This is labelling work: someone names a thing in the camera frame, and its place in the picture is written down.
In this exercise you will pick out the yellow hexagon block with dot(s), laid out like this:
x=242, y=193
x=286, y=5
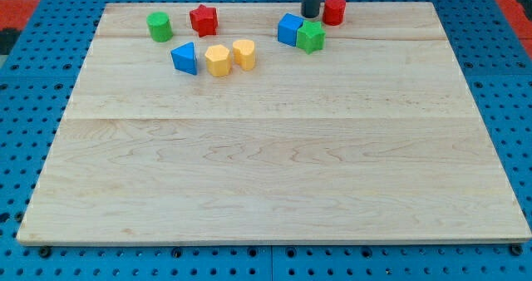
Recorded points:
x=218, y=60

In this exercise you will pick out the green cylinder block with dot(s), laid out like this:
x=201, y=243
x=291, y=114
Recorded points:
x=159, y=26

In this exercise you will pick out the red star block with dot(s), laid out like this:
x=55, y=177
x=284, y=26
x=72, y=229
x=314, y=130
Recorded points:
x=204, y=20

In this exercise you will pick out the yellow heart block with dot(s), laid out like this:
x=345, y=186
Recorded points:
x=244, y=54

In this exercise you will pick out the blue triangle block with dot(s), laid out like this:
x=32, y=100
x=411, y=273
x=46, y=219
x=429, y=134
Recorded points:
x=184, y=58

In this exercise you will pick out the blue cube block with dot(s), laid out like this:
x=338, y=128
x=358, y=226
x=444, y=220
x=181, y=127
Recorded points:
x=288, y=29

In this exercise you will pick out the red cylinder block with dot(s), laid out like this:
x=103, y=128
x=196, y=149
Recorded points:
x=333, y=12

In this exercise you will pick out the light wooden board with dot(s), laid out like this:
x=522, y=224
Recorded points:
x=375, y=139

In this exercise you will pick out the green star block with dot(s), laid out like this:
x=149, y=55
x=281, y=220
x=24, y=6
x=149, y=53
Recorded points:
x=310, y=36

